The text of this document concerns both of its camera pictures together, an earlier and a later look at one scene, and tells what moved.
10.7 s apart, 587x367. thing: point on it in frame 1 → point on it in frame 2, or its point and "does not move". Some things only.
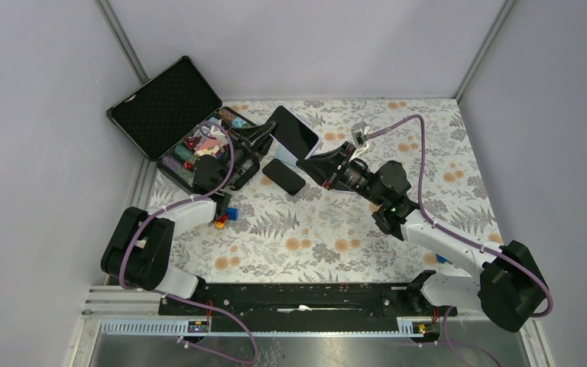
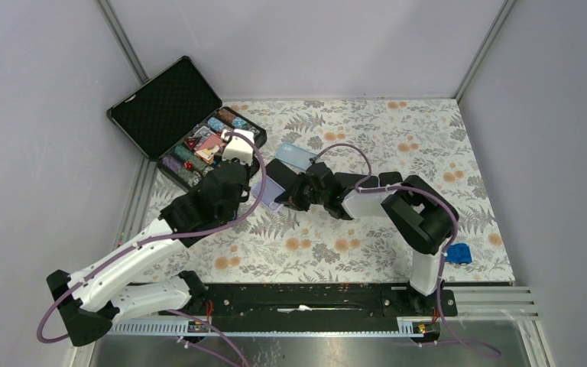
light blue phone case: x=284 y=154 does not move
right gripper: x=321 y=166 → x=296 y=201
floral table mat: x=264 y=234 does not move
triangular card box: x=192 y=141 does not move
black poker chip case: x=176 y=118 does not move
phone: x=293 y=133 → x=271 y=189
